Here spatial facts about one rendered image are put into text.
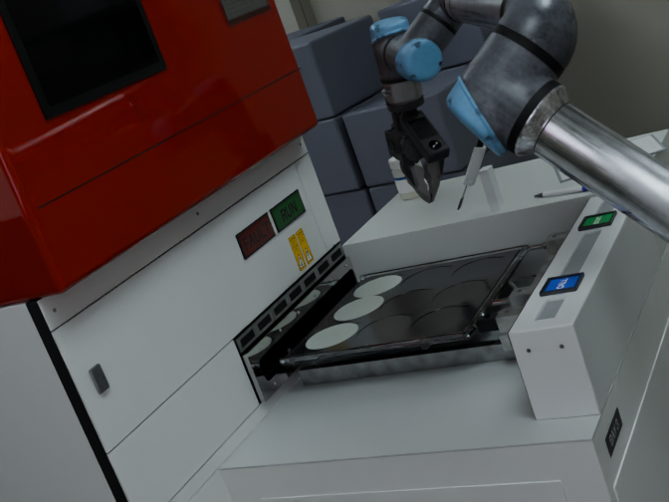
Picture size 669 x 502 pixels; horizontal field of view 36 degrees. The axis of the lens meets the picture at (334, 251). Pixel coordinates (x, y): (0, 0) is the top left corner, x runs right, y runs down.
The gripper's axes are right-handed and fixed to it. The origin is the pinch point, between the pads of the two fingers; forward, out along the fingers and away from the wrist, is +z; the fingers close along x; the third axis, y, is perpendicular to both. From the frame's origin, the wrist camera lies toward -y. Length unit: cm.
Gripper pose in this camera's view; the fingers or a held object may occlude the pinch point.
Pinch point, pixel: (430, 197)
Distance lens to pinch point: 202.5
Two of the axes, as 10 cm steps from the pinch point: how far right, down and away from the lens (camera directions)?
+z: 2.4, 8.9, 3.9
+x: -8.9, 3.6, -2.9
